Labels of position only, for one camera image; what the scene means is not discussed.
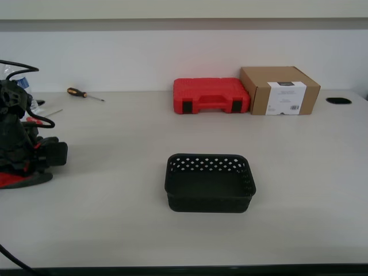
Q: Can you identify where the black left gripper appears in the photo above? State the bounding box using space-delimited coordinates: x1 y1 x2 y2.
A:
0 113 49 177

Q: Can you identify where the red and grey work glove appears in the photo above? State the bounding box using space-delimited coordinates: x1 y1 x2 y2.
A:
0 143 54 190

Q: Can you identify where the black plastic lattice basket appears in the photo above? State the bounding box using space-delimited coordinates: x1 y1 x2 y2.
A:
164 153 257 214

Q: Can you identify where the clear plastic water bottle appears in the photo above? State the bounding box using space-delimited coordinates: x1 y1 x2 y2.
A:
0 63 40 114

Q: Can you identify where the red plastic tool case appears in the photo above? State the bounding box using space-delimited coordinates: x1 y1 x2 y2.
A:
173 77 251 115

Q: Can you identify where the brown cardboard box white label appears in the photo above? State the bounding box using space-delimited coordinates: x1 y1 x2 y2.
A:
240 66 321 116

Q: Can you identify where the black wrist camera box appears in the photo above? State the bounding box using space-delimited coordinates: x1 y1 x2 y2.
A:
43 137 69 168

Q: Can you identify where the red handled screwdriver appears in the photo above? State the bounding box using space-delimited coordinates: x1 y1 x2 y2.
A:
25 109 64 124

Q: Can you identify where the orange black handled screwdriver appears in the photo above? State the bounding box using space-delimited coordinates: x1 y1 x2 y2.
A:
67 87 106 102

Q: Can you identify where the black loose cable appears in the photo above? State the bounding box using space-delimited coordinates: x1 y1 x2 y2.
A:
0 243 40 271

